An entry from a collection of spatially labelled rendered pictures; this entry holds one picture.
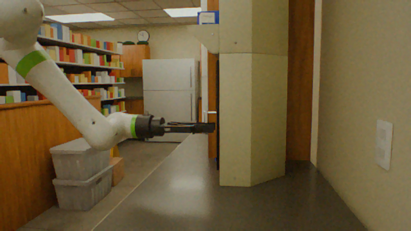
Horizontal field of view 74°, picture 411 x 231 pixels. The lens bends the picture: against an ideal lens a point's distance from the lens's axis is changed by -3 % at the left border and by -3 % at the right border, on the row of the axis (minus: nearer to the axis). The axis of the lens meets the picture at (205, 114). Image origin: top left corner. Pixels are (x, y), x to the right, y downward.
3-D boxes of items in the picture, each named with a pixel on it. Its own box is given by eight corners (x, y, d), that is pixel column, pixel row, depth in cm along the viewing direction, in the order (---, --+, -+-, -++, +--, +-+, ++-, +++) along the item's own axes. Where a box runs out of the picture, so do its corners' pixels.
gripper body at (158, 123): (149, 118, 103) (174, 118, 102) (157, 115, 112) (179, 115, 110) (149, 138, 104) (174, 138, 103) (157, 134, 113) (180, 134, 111)
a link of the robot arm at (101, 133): (60, 59, 100) (43, 80, 103) (38, 60, 89) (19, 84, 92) (130, 131, 102) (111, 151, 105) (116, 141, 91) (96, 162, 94)
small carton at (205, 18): (212, 31, 110) (212, 15, 109) (214, 29, 105) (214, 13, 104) (199, 31, 109) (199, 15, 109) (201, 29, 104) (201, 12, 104)
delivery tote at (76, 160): (114, 164, 338) (113, 138, 334) (87, 182, 278) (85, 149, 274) (83, 163, 343) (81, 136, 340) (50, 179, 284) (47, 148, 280)
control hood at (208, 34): (225, 60, 128) (225, 38, 127) (219, 53, 96) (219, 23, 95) (200, 61, 130) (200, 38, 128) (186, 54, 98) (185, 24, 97)
